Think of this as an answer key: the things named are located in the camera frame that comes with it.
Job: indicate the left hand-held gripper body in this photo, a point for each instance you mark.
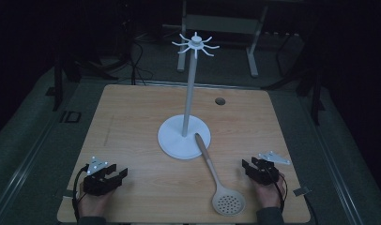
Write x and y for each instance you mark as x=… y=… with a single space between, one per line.
x=96 y=184

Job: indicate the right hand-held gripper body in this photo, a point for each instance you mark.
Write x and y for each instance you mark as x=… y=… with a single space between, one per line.
x=266 y=175

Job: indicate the person's left hand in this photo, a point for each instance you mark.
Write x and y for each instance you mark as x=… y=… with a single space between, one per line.
x=94 y=204

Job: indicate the person's right hand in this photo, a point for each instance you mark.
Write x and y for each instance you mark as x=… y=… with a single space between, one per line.
x=268 y=195

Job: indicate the grey tape tab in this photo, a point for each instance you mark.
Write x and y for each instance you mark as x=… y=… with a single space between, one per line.
x=66 y=192
x=301 y=191

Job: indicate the beige slotted spoon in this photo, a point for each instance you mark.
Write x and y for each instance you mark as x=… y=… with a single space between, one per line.
x=228 y=200

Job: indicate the white utensil hanging stand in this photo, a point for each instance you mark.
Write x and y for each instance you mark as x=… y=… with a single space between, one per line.
x=184 y=139

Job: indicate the black tripod stand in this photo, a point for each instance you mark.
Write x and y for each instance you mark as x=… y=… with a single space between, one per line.
x=315 y=93

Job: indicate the grey metal frame stand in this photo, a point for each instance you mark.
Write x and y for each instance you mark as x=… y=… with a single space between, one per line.
x=223 y=24

